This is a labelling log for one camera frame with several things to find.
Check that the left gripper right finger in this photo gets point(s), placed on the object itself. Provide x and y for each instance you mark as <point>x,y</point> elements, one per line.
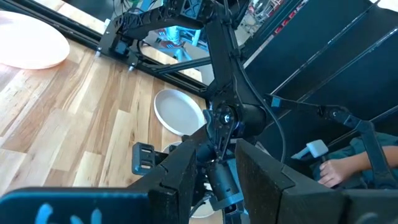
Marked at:
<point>264,193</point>

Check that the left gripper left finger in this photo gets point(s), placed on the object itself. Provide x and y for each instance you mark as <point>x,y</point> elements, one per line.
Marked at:
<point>168,193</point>

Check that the cream plate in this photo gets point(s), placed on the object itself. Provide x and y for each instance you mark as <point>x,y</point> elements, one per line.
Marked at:
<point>203,211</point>

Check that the grey beige plate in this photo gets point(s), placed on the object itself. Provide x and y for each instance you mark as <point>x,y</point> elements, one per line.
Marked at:
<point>177,112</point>

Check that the pale peach plate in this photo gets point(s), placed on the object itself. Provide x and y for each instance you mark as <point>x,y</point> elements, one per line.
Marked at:
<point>28,40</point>

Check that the person's forearm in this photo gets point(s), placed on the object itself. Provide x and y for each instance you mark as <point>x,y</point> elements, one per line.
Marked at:
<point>392,155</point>

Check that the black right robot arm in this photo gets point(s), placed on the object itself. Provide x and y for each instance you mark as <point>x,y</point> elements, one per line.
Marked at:
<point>230,77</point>

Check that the person's hand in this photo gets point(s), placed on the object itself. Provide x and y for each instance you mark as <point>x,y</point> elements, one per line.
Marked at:
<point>335,172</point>

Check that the person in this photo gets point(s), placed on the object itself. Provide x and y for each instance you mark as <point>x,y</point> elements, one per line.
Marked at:
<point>392,138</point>

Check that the large black panel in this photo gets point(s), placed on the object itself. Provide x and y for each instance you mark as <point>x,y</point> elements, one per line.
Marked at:
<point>326,46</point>

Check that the black aluminium rail frame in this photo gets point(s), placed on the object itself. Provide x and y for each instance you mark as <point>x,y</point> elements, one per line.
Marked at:
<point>62,26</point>

